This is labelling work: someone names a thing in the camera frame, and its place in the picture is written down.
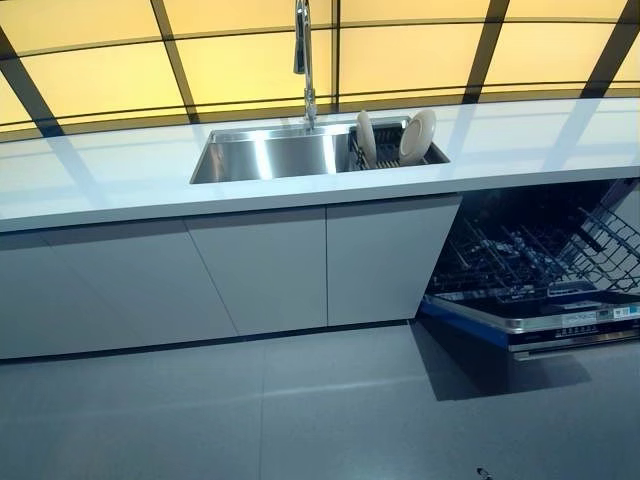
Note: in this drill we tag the grey detergent dispenser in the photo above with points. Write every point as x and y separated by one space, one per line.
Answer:
570 288

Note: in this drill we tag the cream round plate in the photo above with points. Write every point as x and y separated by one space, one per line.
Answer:
367 137
416 136

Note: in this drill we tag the black dish drying rack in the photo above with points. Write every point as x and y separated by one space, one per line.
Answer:
387 142

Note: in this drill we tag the stainless steel sink basin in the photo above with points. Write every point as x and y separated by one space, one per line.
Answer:
275 155

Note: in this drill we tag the chrome pull-down kitchen faucet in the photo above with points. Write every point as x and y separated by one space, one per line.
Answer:
306 60

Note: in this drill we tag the black dishwasher door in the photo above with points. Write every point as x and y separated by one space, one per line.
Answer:
540 312

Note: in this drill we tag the white cabinet door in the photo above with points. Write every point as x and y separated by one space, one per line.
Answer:
100 290
385 260
265 270

